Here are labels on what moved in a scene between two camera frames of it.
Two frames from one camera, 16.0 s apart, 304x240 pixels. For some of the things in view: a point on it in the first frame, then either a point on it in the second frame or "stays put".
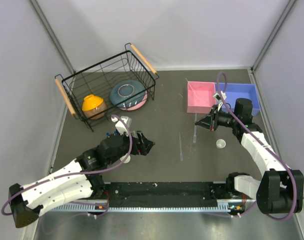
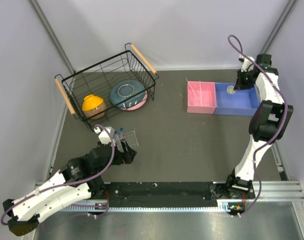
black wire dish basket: (92, 95) stays put
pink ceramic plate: (138, 106) stays put
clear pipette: (193, 90) stays put
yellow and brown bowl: (93, 106) stays put
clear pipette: (181, 154) to (206, 96)
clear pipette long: (194, 137) to (200, 86)
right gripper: (210, 121) to (239, 85)
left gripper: (144, 146) to (125, 157)
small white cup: (220, 143) to (230, 89)
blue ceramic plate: (123, 90) stays put
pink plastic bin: (200, 98) stays put
